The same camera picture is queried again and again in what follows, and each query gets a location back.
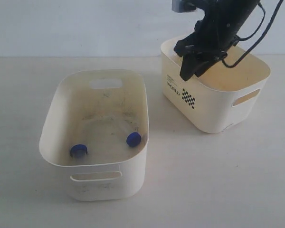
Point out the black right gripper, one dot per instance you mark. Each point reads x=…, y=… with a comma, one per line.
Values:
x=214, y=32

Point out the blue-capped clear tube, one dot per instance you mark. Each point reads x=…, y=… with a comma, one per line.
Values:
x=78, y=154
x=136, y=139

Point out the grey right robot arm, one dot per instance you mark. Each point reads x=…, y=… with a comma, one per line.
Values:
x=245, y=9

